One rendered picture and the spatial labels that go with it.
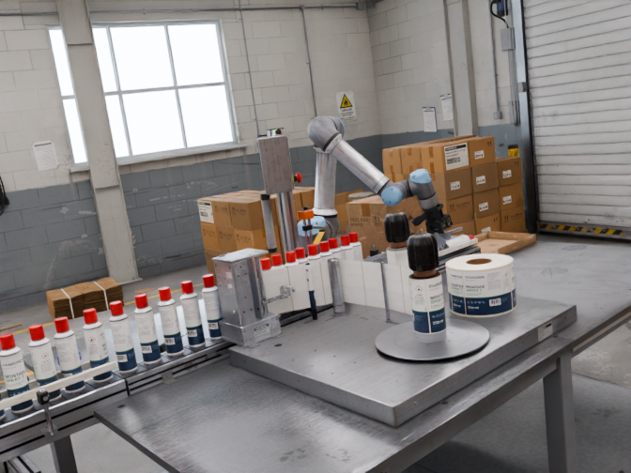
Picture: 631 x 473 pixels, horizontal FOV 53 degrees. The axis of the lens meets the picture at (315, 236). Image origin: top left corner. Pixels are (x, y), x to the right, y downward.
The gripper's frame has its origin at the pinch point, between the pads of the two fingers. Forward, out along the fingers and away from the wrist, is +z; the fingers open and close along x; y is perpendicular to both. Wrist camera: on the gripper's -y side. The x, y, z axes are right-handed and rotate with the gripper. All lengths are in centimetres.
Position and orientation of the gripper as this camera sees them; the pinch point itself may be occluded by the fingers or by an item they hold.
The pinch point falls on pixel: (440, 245)
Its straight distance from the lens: 273.4
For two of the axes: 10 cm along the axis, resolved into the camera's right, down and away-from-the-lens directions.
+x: 6.6, -5.3, 5.2
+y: 6.4, 0.5, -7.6
